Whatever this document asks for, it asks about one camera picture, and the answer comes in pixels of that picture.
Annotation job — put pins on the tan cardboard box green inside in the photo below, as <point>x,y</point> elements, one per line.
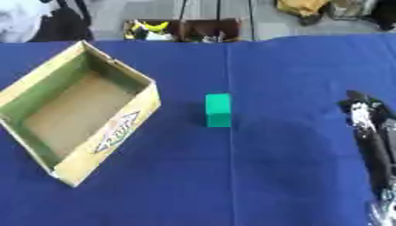
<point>77,117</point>

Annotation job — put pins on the person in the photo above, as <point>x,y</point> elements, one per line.
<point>31,19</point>

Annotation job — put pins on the yellow bag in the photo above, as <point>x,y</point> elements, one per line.
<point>301,7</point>

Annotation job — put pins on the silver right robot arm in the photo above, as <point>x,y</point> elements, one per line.
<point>385,210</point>

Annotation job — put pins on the green rectangular block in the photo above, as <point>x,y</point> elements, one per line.
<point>218,110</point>

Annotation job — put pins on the black tripod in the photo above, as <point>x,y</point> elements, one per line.
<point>216,14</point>

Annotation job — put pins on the brown box of toys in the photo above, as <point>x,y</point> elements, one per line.
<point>180,31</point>

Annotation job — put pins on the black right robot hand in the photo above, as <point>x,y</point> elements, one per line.
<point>372,138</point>

